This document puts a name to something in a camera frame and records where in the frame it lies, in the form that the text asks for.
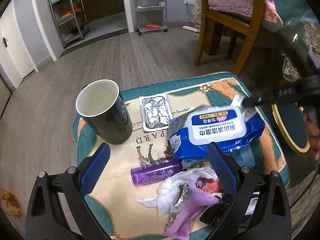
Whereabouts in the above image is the person's head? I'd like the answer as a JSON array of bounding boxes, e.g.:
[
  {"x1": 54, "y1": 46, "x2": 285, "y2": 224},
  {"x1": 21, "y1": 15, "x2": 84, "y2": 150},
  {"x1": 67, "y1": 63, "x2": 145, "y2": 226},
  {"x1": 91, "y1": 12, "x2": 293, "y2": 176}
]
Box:
[{"x1": 301, "y1": 105, "x2": 320, "y2": 162}]

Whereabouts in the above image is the purple snack wrapper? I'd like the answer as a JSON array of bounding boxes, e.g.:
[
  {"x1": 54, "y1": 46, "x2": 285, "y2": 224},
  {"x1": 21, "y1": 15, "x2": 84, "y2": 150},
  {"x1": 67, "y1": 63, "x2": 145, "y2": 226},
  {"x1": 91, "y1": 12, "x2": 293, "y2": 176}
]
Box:
[{"x1": 162, "y1": 181, "x2": 222, "y2": 239}]

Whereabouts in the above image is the white door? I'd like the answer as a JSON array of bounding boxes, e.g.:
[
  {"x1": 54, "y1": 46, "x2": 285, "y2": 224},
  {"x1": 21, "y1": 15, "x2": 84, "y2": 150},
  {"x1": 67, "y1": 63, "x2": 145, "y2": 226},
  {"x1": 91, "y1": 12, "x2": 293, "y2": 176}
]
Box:
[{"x1": 0, "y1": 0, "x2": 33, "y2": 89}]

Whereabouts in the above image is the purple plastic bottle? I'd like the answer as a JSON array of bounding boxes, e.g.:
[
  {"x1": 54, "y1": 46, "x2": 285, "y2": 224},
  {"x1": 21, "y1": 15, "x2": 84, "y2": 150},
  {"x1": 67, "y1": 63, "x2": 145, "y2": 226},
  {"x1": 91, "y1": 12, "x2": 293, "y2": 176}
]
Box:
[{"x1": 130, "y1": 159, "x2": 184, "y2": 186}]

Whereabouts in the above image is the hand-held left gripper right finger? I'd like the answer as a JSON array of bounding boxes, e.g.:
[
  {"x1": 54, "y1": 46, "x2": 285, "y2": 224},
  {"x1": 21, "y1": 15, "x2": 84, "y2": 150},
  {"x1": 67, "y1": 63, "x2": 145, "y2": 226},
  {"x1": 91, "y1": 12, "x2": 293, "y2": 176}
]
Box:
[{"x1": 207, "y1": 142, "x2": 292, "y2": 240}]

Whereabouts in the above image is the silver foil blister pack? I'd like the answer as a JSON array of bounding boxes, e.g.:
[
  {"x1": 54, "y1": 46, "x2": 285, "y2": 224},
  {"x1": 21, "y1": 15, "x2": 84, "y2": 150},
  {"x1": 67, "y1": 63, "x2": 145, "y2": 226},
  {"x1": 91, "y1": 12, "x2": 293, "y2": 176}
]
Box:
[{"x1": 139, "y1": 93, "x2": 174, "y2": 132}]

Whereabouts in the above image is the white trolley rack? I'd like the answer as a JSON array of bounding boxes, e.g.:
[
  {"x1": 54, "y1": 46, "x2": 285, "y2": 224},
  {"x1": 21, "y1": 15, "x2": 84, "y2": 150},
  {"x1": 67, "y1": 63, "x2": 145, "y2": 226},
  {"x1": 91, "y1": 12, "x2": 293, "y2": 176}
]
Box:
[{"x1": 132, "y1": 0, "x2": 168, "y2": 36}]

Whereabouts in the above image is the wooden kitchen cabinet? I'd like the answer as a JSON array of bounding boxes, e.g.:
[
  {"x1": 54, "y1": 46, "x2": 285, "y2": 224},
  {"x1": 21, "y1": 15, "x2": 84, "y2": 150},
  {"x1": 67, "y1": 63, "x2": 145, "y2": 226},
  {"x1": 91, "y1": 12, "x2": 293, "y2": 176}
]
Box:
[{"x1": 82, "y1": 0, "x2": 125, "y2": 23}]

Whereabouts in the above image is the teal lace-trimmed tablecloth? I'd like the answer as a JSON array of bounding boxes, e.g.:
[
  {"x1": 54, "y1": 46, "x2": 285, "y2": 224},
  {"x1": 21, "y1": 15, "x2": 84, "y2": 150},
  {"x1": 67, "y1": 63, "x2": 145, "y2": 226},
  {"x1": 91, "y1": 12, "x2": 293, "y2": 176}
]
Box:
[{"x1": 260, "y1": 0, "x2": 320, "y2": 83}]

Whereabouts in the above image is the crumpled white tissue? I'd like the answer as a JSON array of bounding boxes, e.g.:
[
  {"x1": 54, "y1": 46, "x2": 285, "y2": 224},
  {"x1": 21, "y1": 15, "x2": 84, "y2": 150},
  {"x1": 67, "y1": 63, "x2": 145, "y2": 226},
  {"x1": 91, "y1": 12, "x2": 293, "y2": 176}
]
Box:
[{"x1": 137, "y1": 166, "x2": 215, "y2": 217}]

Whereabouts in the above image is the person's grey clothing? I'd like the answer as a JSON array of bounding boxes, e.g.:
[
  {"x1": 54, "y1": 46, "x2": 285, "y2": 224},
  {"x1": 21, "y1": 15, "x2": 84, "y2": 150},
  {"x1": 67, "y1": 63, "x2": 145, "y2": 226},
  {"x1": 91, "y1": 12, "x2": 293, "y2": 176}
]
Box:
[{"x1": 286, "y1": 167, "x2": 320, "y2": 240}]

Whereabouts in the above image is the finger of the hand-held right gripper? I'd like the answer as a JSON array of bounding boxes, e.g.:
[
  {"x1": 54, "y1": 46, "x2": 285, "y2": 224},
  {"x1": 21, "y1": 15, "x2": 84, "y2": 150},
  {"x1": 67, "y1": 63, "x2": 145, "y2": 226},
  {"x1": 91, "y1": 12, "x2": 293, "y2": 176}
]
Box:
[{"x1": 242, "y1": 81, "x2": 303, "y2": 108}]

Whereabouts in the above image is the black mug white inside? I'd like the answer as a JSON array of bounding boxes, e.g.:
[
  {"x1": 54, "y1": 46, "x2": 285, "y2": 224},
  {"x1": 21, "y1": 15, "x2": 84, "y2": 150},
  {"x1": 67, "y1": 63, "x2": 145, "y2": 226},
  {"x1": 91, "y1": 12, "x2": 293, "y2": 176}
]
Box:
[{"x1": 76, "y1": 79, "x2": 133, "y2": 145}]

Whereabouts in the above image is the orange patterned cloth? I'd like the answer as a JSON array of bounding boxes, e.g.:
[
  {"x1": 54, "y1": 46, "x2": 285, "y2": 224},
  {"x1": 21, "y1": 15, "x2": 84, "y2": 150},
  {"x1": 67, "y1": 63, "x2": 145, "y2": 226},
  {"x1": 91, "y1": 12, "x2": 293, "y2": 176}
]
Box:
[{"x1": 0, "y1": 189, "x2": 22, "y2": 218}]

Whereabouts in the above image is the blue wet wipes pack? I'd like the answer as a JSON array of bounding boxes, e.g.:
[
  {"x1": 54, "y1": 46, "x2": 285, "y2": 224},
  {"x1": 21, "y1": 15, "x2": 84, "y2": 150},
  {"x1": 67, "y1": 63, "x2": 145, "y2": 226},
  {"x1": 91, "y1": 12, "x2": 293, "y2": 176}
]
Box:
[{"x1": 168, "y1": 94, "x2": 265, "y2": 161}]

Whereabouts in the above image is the black crumpled wrapper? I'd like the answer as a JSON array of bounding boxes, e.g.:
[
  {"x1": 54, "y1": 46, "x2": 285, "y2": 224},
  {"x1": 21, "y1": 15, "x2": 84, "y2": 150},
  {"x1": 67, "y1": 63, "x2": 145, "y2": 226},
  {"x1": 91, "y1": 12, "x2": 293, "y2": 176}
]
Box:
[{"x1": 199, "y1": 192, "x2": 238, "y2": 227}]

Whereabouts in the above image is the brown wooden chair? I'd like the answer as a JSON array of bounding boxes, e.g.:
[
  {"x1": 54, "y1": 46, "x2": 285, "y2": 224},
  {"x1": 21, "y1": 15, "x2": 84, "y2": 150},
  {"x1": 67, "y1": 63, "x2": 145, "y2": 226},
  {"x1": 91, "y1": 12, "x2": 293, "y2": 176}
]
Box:
[{"x1": 193, "y1": 0, "x2": 269, "y2": 77}]

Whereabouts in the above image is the metal shelf rack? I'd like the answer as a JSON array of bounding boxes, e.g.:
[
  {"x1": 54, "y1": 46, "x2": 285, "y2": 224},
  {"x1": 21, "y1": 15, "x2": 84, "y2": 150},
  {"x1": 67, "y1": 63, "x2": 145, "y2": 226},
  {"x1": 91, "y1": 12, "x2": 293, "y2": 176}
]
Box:
[{"x1": 46, "y1": 0, "x2": 90, "y2": 48}]

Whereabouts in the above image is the blue bin with gold rim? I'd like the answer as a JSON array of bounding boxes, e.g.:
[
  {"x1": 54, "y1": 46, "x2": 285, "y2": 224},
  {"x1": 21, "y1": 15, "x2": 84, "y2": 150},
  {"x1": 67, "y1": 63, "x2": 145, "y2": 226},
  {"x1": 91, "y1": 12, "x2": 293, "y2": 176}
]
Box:
[{"x1": 271, "y1": 102, "x2": 312, "y2": 154}]

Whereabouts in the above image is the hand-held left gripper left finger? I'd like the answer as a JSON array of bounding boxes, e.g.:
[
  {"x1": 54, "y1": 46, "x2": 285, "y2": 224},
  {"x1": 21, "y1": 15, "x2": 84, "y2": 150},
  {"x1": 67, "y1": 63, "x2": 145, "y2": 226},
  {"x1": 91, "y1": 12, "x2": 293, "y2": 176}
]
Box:
[{"x1": 26, "y1": 142, "x2": 112, "y2": 240}]

